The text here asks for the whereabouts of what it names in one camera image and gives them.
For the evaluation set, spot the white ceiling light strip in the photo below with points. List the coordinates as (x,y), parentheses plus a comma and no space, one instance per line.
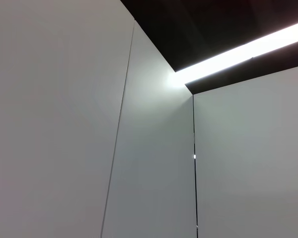
(238,52)

